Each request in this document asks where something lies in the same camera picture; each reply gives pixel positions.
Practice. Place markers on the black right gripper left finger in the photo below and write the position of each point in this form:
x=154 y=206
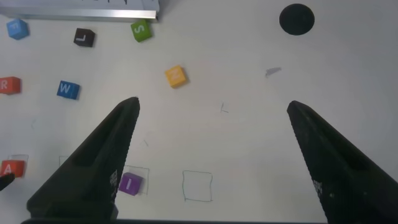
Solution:
x=93 y=161

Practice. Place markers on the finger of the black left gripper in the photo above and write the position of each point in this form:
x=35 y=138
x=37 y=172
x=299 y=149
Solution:
x=4 y=181

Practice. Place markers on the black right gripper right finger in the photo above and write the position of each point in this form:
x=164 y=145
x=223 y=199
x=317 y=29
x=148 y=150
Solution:
x=348 y=174

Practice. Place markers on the orange letter A block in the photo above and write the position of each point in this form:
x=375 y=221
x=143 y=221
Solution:
x=12 y=168

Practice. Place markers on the orange letter R block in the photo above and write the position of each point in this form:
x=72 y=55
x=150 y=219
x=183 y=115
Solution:
x=9 y=85

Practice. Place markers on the yellow letter N block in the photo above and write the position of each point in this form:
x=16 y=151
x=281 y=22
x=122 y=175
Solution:
x=176 y=76

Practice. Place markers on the purple letter I block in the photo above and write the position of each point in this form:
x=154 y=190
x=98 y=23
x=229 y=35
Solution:
x=130 y=183

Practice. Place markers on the blue letter W block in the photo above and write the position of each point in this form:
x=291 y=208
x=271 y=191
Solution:
x=67 y=90

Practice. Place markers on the black letter L block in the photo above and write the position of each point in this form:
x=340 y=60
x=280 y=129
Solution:
x=84 y=37

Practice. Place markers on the green letter S block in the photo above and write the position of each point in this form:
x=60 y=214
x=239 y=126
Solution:
x=140 y=30

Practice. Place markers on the light blue letter F block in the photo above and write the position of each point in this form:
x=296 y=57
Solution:
x=17 y=28

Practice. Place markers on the black round table grommet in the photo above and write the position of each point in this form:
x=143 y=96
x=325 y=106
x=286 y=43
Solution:
x=296 y=19

